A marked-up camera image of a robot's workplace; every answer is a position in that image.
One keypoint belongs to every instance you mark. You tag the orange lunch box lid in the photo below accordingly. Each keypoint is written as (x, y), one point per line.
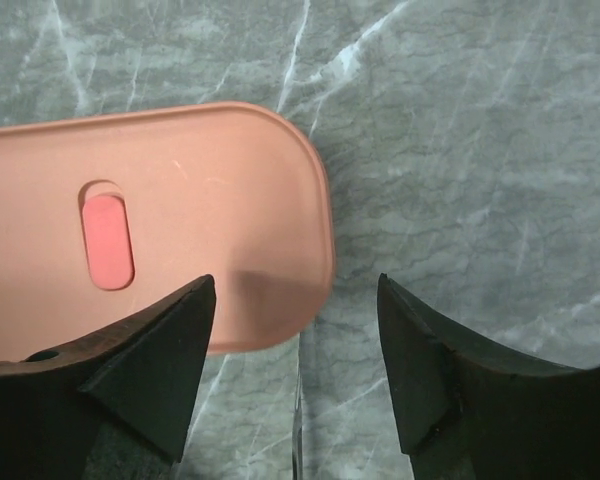
(101, 217)

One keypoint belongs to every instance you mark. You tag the metal tongs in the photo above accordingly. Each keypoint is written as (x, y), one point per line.
(297, 425)

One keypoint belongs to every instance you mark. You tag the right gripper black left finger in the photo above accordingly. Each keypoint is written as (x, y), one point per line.
(114, 404)

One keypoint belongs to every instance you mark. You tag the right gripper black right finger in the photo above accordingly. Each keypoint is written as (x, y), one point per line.
(467, 407)

